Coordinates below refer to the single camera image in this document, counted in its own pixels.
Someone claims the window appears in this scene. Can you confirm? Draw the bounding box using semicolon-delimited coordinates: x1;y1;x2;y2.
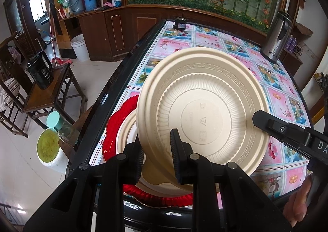
28;0;50;21

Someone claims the stainless steel thermos jug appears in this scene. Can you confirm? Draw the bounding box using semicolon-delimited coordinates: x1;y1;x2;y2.
261;11;293;64

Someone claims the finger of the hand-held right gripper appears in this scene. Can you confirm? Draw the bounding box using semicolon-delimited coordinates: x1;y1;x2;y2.
252;110;312;150

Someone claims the white plastic bucket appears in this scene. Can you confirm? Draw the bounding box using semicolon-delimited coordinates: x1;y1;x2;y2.
70;34;90;62

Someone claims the white bucket with green contents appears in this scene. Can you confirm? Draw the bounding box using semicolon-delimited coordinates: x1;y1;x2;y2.
36;129;69;173

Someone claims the red scalloped tray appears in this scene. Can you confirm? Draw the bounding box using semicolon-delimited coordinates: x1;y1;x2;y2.
102;95;195;208

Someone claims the black pitcher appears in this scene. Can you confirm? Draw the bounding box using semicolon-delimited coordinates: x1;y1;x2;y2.
26;51;54;90

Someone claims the small black device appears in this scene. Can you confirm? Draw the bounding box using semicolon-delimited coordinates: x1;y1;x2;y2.
172;17;189;32

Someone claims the white round plate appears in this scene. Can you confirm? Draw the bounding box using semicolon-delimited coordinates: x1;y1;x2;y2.
115;117;185;198

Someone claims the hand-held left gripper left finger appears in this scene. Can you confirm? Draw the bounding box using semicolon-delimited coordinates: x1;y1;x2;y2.
23;142;145;232

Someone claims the wooden chair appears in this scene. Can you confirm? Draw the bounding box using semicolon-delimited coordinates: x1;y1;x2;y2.
0;31;34;137

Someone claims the wooden side table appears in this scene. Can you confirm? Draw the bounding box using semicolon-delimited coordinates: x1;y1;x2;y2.
22;63;88;130

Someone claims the colourful printed tablecloth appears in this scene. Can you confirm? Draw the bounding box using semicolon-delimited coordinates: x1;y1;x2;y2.
88;20;313;208

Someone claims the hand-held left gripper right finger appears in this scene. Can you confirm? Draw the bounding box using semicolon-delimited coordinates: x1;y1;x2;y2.
170;129;293;232

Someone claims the brown wooden cabinet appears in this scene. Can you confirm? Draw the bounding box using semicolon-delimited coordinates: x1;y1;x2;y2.
58;4;272;62

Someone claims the striped seat cushion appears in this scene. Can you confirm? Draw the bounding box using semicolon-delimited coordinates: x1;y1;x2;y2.
0;78;20;112

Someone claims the glass jar with mint lid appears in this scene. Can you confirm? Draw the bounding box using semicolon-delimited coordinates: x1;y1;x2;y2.
46;111;75;143

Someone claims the person's right hand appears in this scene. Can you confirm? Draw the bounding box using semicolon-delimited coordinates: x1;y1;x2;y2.
282;174;314;227

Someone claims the grey thermos jug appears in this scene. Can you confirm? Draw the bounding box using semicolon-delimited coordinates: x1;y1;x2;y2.
69;0;85;14

